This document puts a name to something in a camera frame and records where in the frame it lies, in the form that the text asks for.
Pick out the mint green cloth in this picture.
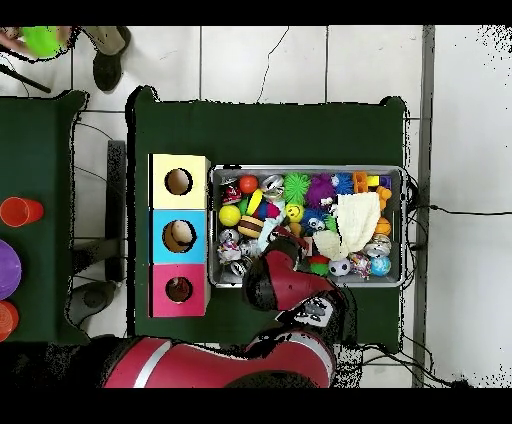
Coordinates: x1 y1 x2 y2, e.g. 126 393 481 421
257 207 287 253

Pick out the shallow silver mesh bin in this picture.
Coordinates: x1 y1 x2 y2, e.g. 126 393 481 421
208 164 407 288

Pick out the wooden box with three holes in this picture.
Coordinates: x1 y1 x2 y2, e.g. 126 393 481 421
148 153 212 318

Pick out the person's hand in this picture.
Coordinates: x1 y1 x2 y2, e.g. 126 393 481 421
0 26 29 55

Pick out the toy hamburger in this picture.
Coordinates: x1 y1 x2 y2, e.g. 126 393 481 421
237 215 267 239

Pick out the purple spiky rubber toy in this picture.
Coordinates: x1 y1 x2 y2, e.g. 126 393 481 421
305 172 337 210

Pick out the yellow ball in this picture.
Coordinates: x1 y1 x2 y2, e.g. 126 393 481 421
218 205 242 228

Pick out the orange red ball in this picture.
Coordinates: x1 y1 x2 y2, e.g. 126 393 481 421
238 174 260 195

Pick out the crushed red can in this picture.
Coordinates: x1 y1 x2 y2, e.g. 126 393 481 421
221 184 244 206

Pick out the cream knitted cloth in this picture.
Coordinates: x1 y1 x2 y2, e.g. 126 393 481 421
313 191 382 262

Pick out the dark green tablecloth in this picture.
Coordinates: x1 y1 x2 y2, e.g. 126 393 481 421
0 90 92 345
126 85 409 353

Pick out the person's foot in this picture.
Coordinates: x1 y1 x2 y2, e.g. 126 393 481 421
81 26 132 92

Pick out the orange plastic cup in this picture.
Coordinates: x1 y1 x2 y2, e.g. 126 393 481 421
0 196 45 228

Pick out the large purple ball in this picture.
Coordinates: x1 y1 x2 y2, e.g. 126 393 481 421
0 239 23 301

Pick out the orange round disc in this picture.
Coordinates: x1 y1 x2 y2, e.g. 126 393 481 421
0 300 20 343

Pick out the lime green ball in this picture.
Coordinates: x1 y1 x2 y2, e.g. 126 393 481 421
19 26 65 59

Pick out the green stringy rubber ball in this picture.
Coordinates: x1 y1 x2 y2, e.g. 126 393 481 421
282 171 312 205

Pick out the blue stringy ball with eyes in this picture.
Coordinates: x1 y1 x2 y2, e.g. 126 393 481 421
332 172 355 196

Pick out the black cable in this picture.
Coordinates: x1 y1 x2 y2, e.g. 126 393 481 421
407 203 512 217

